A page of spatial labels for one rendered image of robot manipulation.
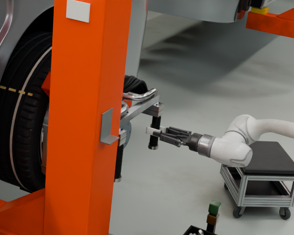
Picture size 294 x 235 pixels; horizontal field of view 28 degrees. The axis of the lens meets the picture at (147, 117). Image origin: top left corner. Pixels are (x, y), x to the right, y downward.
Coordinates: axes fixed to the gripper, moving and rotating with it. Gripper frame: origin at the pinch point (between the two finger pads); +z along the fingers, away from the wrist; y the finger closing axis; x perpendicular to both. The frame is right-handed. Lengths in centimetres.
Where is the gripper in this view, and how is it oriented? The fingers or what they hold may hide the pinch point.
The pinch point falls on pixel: (155, 130)
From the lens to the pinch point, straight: 246.3
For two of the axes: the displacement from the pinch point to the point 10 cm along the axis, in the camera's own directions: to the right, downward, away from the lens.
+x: 1.1, -9.1, -3.9
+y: 4.3, -3.1, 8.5
